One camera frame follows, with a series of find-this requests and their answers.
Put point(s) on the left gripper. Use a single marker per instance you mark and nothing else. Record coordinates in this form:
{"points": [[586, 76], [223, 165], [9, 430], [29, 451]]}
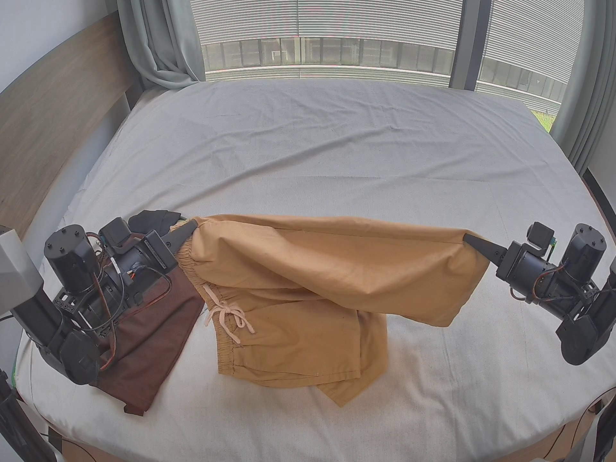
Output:
{"points": [[139, 267]]}

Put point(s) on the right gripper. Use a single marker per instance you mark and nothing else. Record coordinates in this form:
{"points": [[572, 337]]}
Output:
{"points": [[529, 272]]}

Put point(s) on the tan shorts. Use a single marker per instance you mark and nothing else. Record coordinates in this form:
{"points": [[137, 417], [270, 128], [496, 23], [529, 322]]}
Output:
{"points": [[313, 277]]}

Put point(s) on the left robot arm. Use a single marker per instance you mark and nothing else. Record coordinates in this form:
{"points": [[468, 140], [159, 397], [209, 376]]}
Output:
{"points": [[29, 315]]}

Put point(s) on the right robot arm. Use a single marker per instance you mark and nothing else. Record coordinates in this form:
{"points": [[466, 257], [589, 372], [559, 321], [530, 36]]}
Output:
{"points": [[584, 248]]}

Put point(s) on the bed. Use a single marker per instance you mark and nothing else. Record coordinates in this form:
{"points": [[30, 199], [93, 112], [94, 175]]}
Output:
{"points": [[337, 152]]}

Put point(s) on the black garment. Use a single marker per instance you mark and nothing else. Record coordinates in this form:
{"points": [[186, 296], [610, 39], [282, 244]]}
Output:
{"points": [[154, 219]]}

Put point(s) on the brown shorts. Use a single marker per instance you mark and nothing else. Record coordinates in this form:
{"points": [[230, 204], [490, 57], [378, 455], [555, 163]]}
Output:
{"points": [[154, 344]]}

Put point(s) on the blue-green curtain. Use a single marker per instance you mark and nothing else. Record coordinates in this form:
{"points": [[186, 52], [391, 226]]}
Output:
{"points": [[159, 27], [592, 89]]}

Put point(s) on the window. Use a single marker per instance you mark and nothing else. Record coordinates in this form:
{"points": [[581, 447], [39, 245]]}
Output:
{"points": [[337, 17]]}

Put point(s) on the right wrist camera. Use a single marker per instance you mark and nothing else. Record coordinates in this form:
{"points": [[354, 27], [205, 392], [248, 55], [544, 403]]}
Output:
{"points": [[539, 234]]}

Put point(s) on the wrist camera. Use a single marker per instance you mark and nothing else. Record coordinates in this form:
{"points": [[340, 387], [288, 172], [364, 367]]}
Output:
{"points": [[115, 231], [539, 234]]}

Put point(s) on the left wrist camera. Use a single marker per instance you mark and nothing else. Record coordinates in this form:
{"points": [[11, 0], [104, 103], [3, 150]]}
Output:
{"points": [[115, 231]]}

